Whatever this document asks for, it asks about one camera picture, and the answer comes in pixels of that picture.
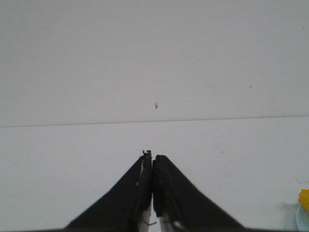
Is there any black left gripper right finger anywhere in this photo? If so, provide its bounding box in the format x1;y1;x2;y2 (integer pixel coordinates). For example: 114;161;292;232
152;154;246;229

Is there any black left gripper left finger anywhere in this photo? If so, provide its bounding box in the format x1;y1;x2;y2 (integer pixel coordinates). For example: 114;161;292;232
65;150;152;229

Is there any yellow plastic corn cob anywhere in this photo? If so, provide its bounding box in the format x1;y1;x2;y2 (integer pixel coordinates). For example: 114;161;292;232
298;189;309;212

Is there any light blue round plate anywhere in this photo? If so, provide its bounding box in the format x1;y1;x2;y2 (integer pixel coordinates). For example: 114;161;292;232
296;204;309;232

